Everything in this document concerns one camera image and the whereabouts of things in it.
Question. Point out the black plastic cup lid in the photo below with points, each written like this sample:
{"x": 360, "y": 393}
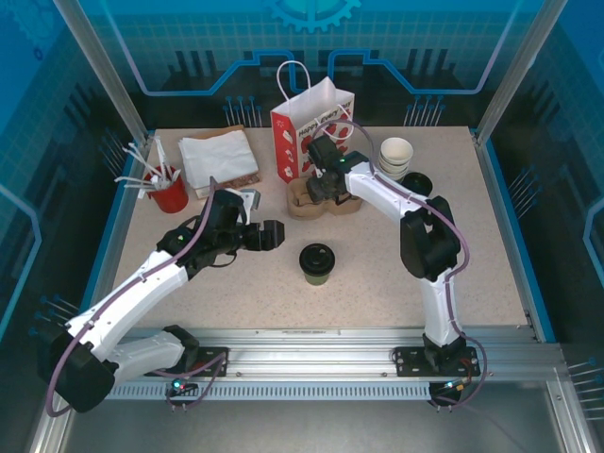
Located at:
{"x": 420, "y": 183}
{"x": 317, "y": 258}

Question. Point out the white red-printed paper bag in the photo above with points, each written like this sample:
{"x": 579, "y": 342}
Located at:
{"x": 311, "y": 104}

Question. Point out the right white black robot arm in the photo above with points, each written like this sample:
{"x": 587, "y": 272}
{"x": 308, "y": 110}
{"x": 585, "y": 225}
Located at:
{"x": 391, "y": 193}

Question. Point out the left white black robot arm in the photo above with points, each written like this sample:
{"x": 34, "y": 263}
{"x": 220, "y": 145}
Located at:
{"x": 122, "y": 302}

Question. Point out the red straw holder cup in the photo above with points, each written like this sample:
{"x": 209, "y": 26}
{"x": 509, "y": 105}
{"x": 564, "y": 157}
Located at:
{"x": 172, "y": 198}

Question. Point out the white napkin stack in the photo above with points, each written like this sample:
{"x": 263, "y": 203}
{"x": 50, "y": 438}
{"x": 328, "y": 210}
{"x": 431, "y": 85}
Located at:
{"x": 217, "y": 156}

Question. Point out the small LED circuit board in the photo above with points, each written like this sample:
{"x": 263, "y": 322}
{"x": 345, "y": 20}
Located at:
{"x": 455, "y": 386}
{"x": 181, "y": 386}

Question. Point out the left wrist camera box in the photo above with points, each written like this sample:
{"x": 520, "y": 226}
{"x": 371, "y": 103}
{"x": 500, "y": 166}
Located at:
{"x": 250, "y": 197}

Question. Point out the blue-edged aluminium side rail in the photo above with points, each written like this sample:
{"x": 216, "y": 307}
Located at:
{"x": 122, "y": 210}
{"x": 512, "y": 236}

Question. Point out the aluminium mounting rail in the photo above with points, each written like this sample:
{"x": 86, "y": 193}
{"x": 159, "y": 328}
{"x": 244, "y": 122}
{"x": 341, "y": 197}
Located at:
{"x": 307, "y": 349}

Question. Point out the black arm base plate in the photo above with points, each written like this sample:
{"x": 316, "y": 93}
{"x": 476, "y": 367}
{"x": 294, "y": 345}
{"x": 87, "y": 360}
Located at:
{"x": 210, "y": 354}
{"x": 408, "y": 363}

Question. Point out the aluminium frame post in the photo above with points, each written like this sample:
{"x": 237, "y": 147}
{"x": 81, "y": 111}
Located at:
{"x": 104, "y": 66}
{"x": 518, "y": 66}

